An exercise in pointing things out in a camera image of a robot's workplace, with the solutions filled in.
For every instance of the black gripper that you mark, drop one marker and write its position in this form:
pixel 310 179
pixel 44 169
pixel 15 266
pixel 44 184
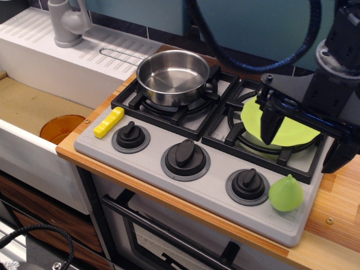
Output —
pixel 325 103

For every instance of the small green toy pear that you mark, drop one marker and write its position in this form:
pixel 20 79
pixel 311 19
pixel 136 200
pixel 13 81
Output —
pixel 286 194

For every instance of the stainless steel pot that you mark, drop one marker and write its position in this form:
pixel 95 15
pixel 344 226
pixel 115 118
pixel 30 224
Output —
pixel 171 78

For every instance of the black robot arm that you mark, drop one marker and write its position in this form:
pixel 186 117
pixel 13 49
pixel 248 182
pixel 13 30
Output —
pixel 338 54

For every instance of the light green plastic plate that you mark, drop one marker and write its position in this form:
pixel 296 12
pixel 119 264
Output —
pixel 290 133

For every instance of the right black stove knob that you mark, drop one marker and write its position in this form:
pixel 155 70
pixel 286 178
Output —
pixel 248 187

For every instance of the black stove knob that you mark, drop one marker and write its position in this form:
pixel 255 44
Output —
pixel 185 161
pixel 248 187
pixel 131 138

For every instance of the grey toy stove top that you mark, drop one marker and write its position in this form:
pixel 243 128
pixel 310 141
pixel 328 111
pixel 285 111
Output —
pixel 208 192

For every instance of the middle black stove knob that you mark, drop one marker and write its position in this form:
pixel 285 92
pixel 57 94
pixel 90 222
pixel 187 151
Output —
pixel 185 161

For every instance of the left black stove knob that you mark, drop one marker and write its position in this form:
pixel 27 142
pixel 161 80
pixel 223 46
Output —
pixel 131 138

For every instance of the right black burner grate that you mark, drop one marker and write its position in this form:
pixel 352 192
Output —
pixel 228 134

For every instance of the black burner grate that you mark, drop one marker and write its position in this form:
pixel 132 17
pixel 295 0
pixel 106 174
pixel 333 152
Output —
pixel 190 120
pixel 228 134

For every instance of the left black burner grate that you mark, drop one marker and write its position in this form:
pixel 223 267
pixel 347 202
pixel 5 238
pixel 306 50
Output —
pixel 190 120

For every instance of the yellow toy corn cob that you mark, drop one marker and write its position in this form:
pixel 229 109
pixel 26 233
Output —
pixel 107 124

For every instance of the white toy sink unit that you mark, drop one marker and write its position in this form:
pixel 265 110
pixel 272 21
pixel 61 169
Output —
pixel 46 81

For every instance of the grey toy faucet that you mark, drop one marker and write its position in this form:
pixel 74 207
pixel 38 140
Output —
pixel 68 25

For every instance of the wooden drawer fronts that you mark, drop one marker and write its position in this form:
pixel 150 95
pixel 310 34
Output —
pixel 22 205

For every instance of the oven door with black handle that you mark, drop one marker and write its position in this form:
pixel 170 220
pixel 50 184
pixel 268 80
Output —
pixel 165 239

